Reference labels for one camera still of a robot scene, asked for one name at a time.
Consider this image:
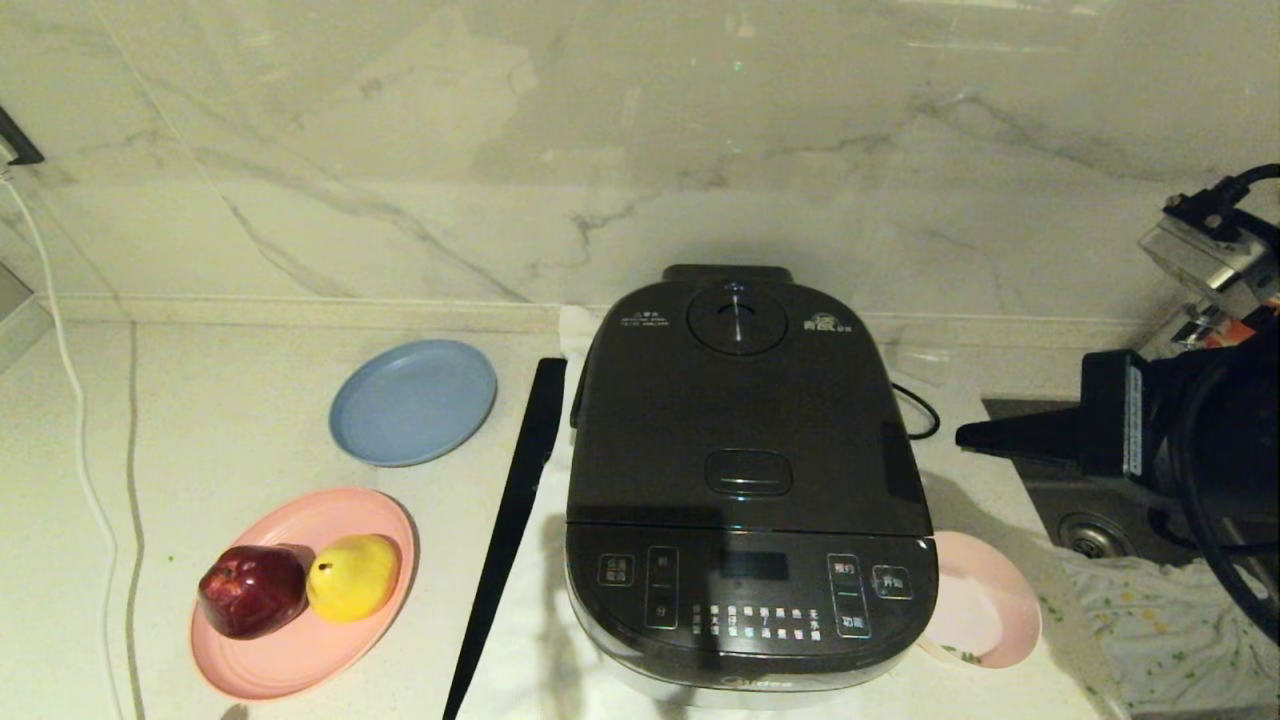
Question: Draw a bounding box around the pink bowl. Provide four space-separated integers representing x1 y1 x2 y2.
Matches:
917 530 1043 670

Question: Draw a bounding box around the black rice cooker lid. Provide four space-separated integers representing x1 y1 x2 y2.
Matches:
564 264 935 535

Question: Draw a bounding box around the stainless steel sink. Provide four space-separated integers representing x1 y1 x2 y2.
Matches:
983 397 1280 720

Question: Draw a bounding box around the chrome faucet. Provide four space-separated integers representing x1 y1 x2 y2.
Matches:
1140 305 1226 363

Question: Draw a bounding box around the red yellow printed container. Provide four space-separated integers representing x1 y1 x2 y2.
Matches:
1205 318 1266 351

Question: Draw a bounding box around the round steel sink drain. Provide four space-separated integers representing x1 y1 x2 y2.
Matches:
1058 512 1141 561

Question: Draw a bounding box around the white speckled cloth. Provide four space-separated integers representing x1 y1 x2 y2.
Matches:
1055 545 1280 716

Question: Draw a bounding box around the long black flat bar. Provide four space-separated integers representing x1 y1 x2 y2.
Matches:
441 357 569 720

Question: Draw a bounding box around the blue plate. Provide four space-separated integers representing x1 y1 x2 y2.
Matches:
329 338 499 468

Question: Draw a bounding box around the yellow pear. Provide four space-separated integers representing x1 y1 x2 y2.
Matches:
306 533 403 624

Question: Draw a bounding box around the pink plate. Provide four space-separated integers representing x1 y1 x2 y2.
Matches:
190 487 418 701

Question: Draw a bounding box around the dark red apple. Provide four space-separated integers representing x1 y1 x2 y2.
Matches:
198 544 308 641

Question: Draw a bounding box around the black power cable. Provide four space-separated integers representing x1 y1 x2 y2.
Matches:
890 382 942 441

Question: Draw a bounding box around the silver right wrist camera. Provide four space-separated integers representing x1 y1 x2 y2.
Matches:
1138 190 1276 323

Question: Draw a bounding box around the white cable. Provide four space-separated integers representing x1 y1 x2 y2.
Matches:
0 170 129 720

